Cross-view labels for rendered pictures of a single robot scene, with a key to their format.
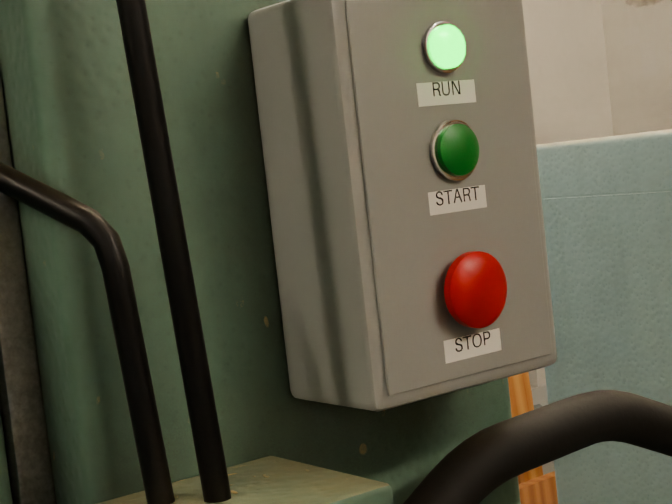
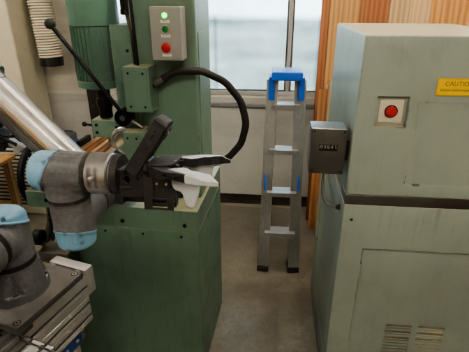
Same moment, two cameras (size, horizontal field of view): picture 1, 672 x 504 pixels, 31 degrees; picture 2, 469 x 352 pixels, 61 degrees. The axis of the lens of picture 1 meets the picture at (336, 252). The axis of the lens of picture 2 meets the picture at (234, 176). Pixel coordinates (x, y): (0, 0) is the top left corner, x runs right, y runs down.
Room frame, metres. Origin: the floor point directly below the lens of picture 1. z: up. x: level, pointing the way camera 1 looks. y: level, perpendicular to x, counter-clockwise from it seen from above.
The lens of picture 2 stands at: (-0.32, -1.13, 1.50)
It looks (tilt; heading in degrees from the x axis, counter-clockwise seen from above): 24 degrees down; 44
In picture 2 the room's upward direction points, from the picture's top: straight up
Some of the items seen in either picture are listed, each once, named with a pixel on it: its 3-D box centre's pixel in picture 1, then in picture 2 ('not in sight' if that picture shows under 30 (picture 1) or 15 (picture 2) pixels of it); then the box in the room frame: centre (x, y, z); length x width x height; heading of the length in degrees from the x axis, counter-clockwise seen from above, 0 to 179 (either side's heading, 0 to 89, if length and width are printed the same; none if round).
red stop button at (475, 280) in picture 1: (476, 289); (166, 47); (0.47, -0.05, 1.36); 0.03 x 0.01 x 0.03; 126
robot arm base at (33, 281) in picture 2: not in sight; (15, 272); (-0.11, -0.15, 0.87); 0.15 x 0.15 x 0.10
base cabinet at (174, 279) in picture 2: not in sight; (151, 268); (0.50, 0.21, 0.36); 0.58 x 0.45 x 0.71; 126
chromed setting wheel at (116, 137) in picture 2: not in sight; (127, 141); (0.41, 0.13, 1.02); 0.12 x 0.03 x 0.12; 126
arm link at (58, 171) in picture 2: not in sight; (63, 172); (-0.06, -0.44, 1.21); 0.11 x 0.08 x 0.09; 128
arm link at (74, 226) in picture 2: not in sight; (77, 215); (-0.04, -0.43, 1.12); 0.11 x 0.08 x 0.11; 38
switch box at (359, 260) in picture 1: (406, 192); (168, 33); (0.50, -0.03, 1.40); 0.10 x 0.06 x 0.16; 126
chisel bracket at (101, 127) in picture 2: not in sight; (112, 128); (0.44, 0.29, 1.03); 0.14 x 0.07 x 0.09; 126
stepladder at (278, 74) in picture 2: not in sight; (282, 174); (1.37, 0.14, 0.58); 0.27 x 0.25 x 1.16; 39
